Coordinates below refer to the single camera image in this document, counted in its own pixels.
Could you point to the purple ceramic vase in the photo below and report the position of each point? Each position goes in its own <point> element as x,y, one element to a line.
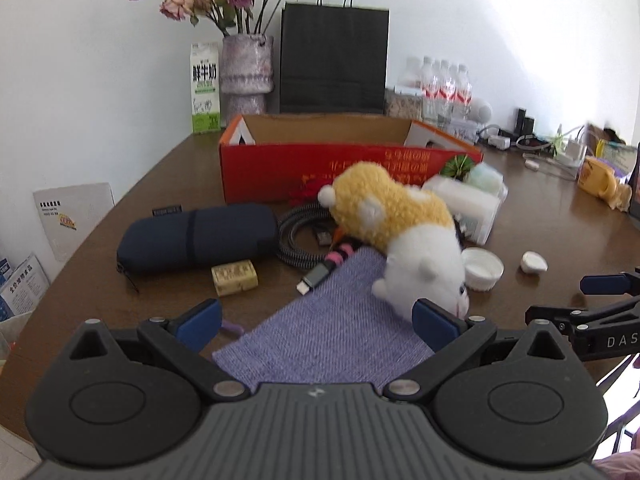
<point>246,75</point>

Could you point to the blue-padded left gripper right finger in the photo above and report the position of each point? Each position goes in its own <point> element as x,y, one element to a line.
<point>455,344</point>

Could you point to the white green milk carton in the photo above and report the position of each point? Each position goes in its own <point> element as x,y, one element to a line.
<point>205,100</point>

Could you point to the black paper bag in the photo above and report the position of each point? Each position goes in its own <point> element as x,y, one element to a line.
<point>333,58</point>

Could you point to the navy zipper pouch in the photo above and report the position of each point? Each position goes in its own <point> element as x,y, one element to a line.
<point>197,239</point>

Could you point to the yellow white plush hamster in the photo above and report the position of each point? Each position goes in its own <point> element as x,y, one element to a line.
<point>411,227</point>

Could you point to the yellow tape dispenser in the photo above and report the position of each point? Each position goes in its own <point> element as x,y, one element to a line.
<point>599,180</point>

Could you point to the white round speaker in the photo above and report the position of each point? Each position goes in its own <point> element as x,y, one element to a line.
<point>480,111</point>

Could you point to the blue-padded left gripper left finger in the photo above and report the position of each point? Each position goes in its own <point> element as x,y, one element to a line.
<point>175,345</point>

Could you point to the red orange cardboard box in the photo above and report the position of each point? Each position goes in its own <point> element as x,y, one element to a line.
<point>288,158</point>

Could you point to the clear plastic storage box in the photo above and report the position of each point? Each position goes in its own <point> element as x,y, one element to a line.
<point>474,202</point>

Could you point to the large white bottle cap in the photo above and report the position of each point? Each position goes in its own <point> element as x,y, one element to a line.
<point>483,269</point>

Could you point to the green watermelon ornament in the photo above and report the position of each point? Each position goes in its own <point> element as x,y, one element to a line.
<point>457,167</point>

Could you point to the clear jar of seeds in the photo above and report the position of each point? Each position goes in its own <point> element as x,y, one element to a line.
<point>403,102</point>

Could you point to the small gold box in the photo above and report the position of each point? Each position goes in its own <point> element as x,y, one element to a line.
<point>232,278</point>

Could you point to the pack of water bottles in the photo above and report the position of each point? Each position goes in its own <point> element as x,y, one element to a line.
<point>443,89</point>

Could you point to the purple knitted cloth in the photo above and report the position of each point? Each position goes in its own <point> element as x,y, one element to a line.
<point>338,333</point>

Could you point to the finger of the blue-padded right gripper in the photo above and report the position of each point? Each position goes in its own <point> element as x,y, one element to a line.
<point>627,283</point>

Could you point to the blue white brochures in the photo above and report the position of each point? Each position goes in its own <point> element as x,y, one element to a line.
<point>22,291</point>

